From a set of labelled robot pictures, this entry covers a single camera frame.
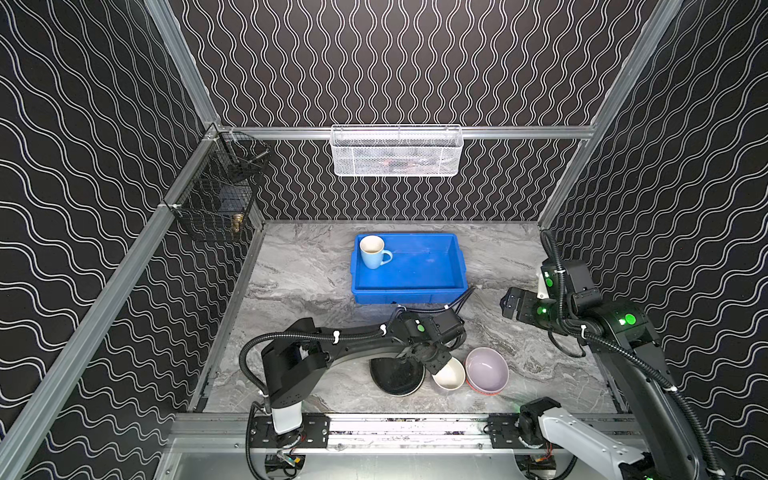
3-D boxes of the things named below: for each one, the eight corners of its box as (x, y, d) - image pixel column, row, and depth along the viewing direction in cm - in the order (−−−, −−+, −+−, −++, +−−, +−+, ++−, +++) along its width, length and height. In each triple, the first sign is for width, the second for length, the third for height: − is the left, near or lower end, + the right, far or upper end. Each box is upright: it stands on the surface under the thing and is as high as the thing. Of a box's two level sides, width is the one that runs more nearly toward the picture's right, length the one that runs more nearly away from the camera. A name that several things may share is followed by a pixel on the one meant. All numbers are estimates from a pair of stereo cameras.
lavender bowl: (463, 399, 81) (469, 389, 75) (457, 359, 88) (462, 347, 82) (505, 399, 81) (514, 389, 75) (495, 359, 88) (503, 347, 82)
